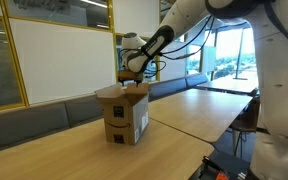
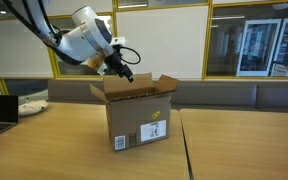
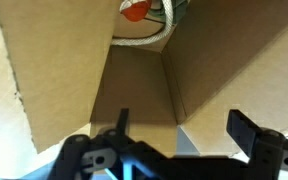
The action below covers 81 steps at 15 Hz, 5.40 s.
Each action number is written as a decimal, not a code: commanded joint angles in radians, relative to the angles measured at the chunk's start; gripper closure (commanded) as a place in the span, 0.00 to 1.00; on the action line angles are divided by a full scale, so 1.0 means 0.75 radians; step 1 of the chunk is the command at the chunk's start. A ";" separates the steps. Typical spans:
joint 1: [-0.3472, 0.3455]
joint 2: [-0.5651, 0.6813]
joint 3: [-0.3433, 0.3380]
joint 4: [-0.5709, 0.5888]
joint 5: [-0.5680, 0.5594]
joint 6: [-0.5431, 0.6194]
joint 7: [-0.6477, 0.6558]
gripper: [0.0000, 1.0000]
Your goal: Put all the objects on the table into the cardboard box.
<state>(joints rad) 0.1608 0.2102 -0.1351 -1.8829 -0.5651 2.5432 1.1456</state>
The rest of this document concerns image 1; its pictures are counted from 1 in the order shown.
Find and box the brown cardboard shipping box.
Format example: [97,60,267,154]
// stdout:
[93,82,150,146]

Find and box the black clamp orange handle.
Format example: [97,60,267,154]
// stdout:
[201,155,219,175]

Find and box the grey upholstered bench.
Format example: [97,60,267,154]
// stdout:
[0,72,209,156]

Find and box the chair with metal legs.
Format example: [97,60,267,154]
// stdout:
[228,88,262,158]

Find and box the large white wall panel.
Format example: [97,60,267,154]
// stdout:
[9,18,117,105]

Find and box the yellow partition frame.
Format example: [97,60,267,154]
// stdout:
[0,0,162,114]

